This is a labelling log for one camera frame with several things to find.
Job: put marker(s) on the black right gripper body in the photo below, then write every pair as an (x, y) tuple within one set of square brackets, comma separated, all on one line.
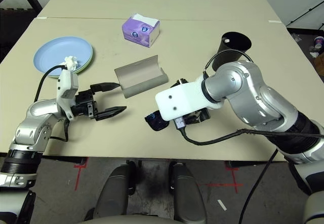
[(200, 116)]

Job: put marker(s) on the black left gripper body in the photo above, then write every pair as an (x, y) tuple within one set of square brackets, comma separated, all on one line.
[(82, 105)]

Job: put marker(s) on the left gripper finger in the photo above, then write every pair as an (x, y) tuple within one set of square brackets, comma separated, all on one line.
[(111, 112), (103, 86)]

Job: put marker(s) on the grey glasses case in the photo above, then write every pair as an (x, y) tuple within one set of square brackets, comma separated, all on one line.
[(139, 77)]

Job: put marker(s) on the white tissue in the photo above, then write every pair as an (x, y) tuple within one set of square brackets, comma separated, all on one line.
[(71, 63)]

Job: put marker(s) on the blue plate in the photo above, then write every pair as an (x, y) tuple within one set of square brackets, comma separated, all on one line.
[(53, 54)]

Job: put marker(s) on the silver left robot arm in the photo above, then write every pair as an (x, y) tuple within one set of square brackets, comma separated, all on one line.
[(33, 122)]

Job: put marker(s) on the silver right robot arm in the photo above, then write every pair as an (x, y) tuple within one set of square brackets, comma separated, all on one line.
[(253, 94)]

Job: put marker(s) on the green plate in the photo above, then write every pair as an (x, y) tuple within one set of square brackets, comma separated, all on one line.
[(89, 61)]

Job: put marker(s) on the black table foot bar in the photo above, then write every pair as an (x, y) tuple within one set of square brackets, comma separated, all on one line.
[(65, 159), (253, 163)]

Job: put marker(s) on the black cup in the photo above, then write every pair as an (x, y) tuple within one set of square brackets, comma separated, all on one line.
[(225, 56)]

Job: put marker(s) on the purple tissue pack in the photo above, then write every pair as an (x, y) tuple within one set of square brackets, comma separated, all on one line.
[(136, 30)]

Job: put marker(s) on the grey robot right leg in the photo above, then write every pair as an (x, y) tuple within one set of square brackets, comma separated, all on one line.
[(187, 193)]

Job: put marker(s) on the grey robot leg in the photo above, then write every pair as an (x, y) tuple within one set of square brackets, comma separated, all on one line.
[(187, 193), (114, 193)]

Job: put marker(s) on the grey robot left leg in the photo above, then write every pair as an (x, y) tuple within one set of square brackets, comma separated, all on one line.
[(114, 193)]

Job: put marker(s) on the white tape strip on floor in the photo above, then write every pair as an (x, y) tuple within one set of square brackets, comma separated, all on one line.
[(222, 204)]

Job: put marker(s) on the white tape strip on table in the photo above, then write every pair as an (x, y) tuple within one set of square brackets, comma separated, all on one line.
[(274, 21), (41, 17)]

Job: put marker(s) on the black foam mats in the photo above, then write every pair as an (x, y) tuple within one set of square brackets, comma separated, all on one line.
[(15, 29)]

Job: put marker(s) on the grey robot torso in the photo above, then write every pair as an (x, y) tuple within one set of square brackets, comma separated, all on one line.
[(141, 219)]

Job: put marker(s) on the brown cardboard box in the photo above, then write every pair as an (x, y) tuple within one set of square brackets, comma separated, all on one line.
[(320, 64)]

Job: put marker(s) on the purple and white paper cup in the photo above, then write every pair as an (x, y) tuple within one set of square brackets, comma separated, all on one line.
[(319, 41)]

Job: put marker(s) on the black tripod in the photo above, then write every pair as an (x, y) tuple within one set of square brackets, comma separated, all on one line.
[(306, 12)]

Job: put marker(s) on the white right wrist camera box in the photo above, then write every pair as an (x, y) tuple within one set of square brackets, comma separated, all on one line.
[(182, 99)]

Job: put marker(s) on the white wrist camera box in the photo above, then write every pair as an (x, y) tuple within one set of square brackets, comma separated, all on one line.
[(182, 99), (66, 84)]

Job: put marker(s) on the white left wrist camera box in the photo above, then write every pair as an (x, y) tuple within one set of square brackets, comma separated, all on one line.
[(66, 84)]

